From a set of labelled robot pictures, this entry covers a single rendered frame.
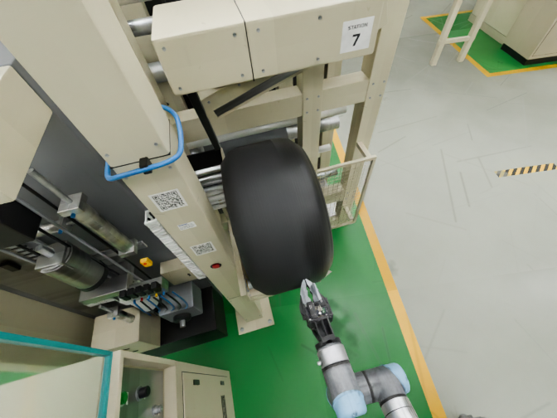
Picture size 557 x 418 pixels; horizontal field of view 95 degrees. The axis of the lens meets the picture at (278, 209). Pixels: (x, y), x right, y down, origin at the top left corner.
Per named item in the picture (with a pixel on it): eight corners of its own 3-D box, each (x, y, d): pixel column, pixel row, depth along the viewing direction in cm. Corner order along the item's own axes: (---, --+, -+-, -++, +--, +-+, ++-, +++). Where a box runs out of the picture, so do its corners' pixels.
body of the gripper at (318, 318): (326, 294, 74) (343, 337, 66) (325, 305, 80) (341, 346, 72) (301, 301, 73) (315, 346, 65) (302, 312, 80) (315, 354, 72)
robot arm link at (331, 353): (347, 362, 70) (319, 372, 69) (341, 345, 73) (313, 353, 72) (350, 357, 64) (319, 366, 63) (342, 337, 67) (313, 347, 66)
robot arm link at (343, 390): (336, 424, 62) (339, 423, 56) (320, 372, 69) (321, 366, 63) (366, 413, 63) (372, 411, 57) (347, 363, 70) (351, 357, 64)
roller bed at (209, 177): (204, 215, 139) (182, 178, 115) (201, 194, 148) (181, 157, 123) (239, 206, 141) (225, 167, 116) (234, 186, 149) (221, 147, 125)
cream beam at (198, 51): (175, 99, 73) (148, 40, 60) (172, 58, 87) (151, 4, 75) (375, 55, 78) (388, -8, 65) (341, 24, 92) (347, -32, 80)
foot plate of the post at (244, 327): (239, 335, 186) (238, 334, 185) (233, 298, 202) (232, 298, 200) (274, 324, 189) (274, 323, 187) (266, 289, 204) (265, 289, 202)
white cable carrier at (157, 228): (198, 279, 113) (143, 224, 74) (197, 269, 116) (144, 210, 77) (208, 277, 114) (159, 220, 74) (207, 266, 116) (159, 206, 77)
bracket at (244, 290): (244, 303, 116) (240, 296, 108) (231, 230, 138) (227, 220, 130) (252, 300, 116) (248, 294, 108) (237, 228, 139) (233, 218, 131)
